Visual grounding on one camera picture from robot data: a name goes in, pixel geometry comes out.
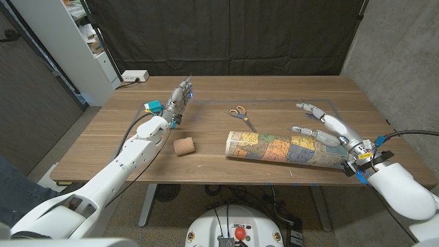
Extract black backdrop curtain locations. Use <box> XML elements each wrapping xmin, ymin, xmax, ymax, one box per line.
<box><xmin>84</xmin><ymin>0</ymin><xmax>365</xmax><ymax>77</ymax></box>

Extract white robot torso base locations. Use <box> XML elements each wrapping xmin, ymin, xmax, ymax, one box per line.
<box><xmin>185</xmin><ymin>204</ymin><xmax>285</xmax><ymax>247</ymax></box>

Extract colourful map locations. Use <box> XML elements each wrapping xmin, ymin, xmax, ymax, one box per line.
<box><xmin>224</xmin><ymin>130</ymin><xmax>351</xmax><ymax>169</ymax></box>

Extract orange handled scissors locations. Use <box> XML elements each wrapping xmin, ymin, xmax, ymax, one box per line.
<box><xmin>228</xmin><ymin>105</ymin><xmax>258</xmax><ymax>134</ymax></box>

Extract small cardboard box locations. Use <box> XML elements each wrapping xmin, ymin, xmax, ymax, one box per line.
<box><xmin>87</xmin><ymin>39</ymin><xmax>104</xmax><ymax>54</ymax></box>

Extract dark shoe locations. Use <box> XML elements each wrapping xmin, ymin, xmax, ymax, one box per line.
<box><xmin>56</xmin><ymin>181</ymin><xmax>86</xmax><ymax>200</ymax></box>

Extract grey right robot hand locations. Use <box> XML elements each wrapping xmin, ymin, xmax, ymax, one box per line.
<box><xmin>289</xmin><ymin>102</ymin><xmax>375</xmax><ymax>162</ymax></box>

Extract white flat floor board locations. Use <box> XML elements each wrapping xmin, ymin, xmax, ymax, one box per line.
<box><xmin>36</xmin><ymin>163</ymin><xmax>69</xmax><ymax>189</ymax></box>

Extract black door handle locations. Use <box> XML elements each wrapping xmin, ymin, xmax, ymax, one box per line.
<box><xmin>0</xmin><ymin>29</ymin><xmax>21</xmax><ymax>44</ymax></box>

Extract black backdrop stand pole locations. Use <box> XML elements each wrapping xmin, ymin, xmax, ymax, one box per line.
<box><xmin>356</xmin><ymin>0</ymin><xmax>370</xmax><ymax>21</ymax></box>
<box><xmin>79</xmin><ymin>0</ymin><xmax>123</xmax><ymax>83</ymax></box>

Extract black round floor grille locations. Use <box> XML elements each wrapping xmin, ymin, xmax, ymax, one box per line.
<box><xmin>154</xmin><ymin>184</ymin><xmax>181</xmax><ymax>202</ymax></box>

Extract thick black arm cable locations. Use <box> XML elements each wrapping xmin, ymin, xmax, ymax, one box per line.
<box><xmin>375</xmin><ymin>129</ymin><xmax>439</xmax><ymax>145</ymax></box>
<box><xmin>111</xmin><ymin>111</ymin><xmax>162</xmax><ymax>162</ymax></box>

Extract person's leg in jeans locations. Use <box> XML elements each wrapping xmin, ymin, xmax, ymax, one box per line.
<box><xmin>0</xmin><ymin>154</ymin><xmax>61</xmax><ymax>228</ymax></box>

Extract white shelf cabinet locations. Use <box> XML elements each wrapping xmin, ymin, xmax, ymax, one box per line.
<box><xmin>10</xmin><ymin>0</ymin><xmax>121</xmax><ymax>107</ymax></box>

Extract black power strip cable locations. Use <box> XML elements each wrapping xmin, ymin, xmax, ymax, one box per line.
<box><xmin>115</xmin><ymin>78</ymin><xmax>141</xmax><ymax>91</ymax></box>

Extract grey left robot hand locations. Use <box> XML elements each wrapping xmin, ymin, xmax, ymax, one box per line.
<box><xmin>161</xmin><ymin>75</ymin><xmax>193</xmax><ymax>126</ymax></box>

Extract grey table leg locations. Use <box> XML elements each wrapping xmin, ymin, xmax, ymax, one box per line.
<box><xmin>138</xmin><ymin>183</ymin><xmax>158</xmax><ymax>228</ymax></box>
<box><xmin>310</xmin><ymin>185</ymin><xmax>333</xmax><ymax>233</ymax></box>

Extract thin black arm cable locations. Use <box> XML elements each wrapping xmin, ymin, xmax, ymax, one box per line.
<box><xmin>372</xmin><ymin>187</ymin><xmax>418</xmax><ymax>244</ymax></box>
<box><xmin>102</xmin><ymin>128</ymin><xmax>172</xmax><ymax>211</ymax></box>

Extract brown sponge block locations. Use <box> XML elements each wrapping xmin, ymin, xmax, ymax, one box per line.
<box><xmin>172</xmin><ymin>137</ymin><xmax>196</xmax><ymax>156</ymax></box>

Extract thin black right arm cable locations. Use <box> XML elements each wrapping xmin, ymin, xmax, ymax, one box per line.
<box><xmin>372</xmin><ymin>187</ymin><xmax>418</xmax><ymax>244</ymax></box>

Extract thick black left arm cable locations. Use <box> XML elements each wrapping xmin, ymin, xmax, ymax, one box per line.
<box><xmin>111</xmin><ymin>111</ymin><xmax>162</xmax><ymax>162</ymax></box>

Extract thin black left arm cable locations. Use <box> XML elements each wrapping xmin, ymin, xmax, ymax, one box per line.
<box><xmin>102</xmin><ymin>128</ymin><xmax>172</xmax><ymax>211</ymax></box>

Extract teal wrist camera box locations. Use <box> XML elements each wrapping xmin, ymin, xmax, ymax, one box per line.
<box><xmin>147</xmin><ymin>99</ymin><xmax>164</xmax><ymax>114</ymax></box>

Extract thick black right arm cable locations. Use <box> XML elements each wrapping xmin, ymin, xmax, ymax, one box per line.
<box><xmin>375</xmin><ymin>129</ymin><xmax>439</xmax><ymax>145</ymax></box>

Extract white power strip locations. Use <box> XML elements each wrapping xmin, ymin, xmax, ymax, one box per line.
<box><xmin>121</xmin><ymin>69</ymin><xmax>150</xmax><ymax>83</ymax></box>

